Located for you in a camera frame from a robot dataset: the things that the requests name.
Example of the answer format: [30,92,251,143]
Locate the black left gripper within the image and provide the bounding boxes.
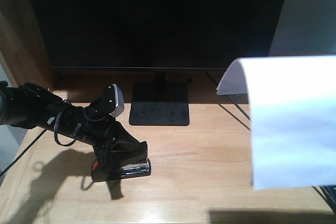
[43,103,147,179]

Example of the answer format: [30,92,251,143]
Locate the black stapler with orange pad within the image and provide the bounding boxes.
[92,145,151,182]

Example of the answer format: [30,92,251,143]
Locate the white paper sheets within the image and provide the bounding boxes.
[217,56,335,190]

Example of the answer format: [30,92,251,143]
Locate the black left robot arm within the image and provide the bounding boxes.
[1,82,125,182]

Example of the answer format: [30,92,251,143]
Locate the wooden desk side panel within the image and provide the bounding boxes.
[1,0,57,91]

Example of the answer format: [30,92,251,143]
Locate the black monitor stand base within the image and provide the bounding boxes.
[129,71,190,126]

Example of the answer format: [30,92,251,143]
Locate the black computer monitor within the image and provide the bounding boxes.
[31,0,284,69]

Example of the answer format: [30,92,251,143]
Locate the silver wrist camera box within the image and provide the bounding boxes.
[90,83,125,117]

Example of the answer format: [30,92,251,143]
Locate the black loop cable on arm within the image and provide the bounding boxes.
[53,99,82,146]

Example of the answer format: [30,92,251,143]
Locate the black monitor cable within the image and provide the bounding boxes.
[203,70,251,130]

